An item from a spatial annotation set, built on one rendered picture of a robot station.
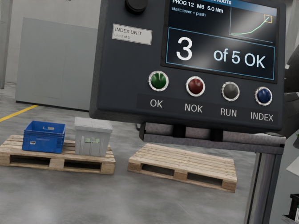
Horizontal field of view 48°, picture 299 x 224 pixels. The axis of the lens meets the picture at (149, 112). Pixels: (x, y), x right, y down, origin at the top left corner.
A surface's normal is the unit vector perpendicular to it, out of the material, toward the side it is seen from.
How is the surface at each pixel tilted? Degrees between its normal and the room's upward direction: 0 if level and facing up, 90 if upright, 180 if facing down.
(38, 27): 90
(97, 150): 95
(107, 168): 90
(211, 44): 75
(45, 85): 90
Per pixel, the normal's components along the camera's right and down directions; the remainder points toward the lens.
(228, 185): -0.20, 0.04
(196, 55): 0.26, -0.11
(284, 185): -0.96, -0.11
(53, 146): 0.19, 0.15
